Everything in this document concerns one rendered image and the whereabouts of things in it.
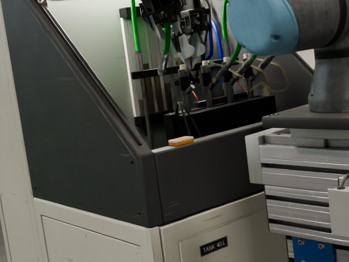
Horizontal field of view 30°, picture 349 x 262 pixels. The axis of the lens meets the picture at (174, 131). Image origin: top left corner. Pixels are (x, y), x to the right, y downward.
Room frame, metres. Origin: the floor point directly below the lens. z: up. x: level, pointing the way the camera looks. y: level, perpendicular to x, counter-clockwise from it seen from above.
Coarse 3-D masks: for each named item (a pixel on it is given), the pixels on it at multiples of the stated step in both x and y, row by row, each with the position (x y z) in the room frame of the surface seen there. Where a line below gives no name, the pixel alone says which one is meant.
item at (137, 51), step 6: (132, 0) 1.90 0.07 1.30; (132, 6) 1.91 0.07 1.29; (132, 12) 1.91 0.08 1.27; (132, 18) 1.92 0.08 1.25; (132, 24) 1.92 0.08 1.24; (168, 24) 1.56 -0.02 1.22; (168, 30) 1.56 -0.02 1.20; (138, 36) 1.93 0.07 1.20; (168, 36) 1.57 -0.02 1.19; (138, 42) 1.92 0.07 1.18; (168, 42) 1.58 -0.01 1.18; (138, 48) 1.92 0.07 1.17; (168, 48) 1.59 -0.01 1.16; (138, 54) 1.93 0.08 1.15
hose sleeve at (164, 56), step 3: (162, 54) 1.62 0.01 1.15; (165, 54) 1.61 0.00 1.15; (168, 54) 1.61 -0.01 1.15; (162, 57) 1.62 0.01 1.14; (165, 57) 1.62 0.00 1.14; (168, 57) 1.63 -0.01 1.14; (162, 60) 1.63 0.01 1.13; (165, 60) 1.63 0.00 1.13; (162, 63) 1.64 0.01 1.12; (165, 63) 1.64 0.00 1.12; (159, 66) 1.66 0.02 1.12; (162, 66) 1.65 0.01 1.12; (165, 66) 1.65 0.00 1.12; (159, 69) 1.67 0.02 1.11; (162, 69) 1.66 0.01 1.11; (165, 69) 1.66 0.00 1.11
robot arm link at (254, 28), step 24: (240, 0) 0.98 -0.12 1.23; (264, 0) 0.94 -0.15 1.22; (288, 0) 0.94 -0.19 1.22; (312, 0) 0.96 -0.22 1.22; (336, 0) 0.99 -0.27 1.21; (240, 24) 0.99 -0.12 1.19; (264, 24) 0.95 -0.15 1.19; (288, 24) 0.94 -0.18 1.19; (312, 24) 0.96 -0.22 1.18; (336, 24) 0.99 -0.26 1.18; (264, 48) 0.96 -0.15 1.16; (288, 48) 0.97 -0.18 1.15; (312, 48) 1.02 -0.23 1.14
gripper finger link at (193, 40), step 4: (188, 36) 1.75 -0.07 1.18; (192, 36) 1.75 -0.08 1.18; (196, 36) 1.74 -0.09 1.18; (188, 40) 1.74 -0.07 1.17; (192, 40) 1.74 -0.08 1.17; (196, 40) 1.74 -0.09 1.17; (192, 44) 1.74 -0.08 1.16; (196, 44) 1.74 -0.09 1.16; (200, 44) 1.72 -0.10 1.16; (196, 48) 1.74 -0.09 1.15; (200, 48) 1.72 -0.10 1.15; (204, 48) 1.71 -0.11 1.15; (196, 52) 1.74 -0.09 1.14; (200, 52) 1.73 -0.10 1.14; (204, 52) 1.72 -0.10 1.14; (192, 56) 1.74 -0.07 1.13; (196, 56) 1.74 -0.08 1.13; (192, 60) 1.74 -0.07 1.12; (192, 64) 1.74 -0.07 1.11; (192, 68) 1.74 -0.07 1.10
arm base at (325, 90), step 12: (348, 48) 1.02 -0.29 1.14; (324, 60) 1.05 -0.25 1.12; (336, 60) 1.03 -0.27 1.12; (348, 60) 1.02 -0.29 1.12; (324, 72) 1.05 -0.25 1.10; (336, 72) 1.03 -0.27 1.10; (348, 72) 1.02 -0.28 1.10; (312, 84) 1.09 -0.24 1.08; (324, 84) 1.04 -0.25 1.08; (336, 84) 1.02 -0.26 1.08; (348, 84) 1.01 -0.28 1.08; (312, 96) 1.07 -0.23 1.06; (324, 96) 1.03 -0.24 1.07; (336, 96) 1.02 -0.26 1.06; (348, 96) 1.01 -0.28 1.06; (312, 108) 1.06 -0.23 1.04; (324, 108) 1.03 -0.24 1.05; (336, 108) 1.02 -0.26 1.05; (348, 108) 1.01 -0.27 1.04
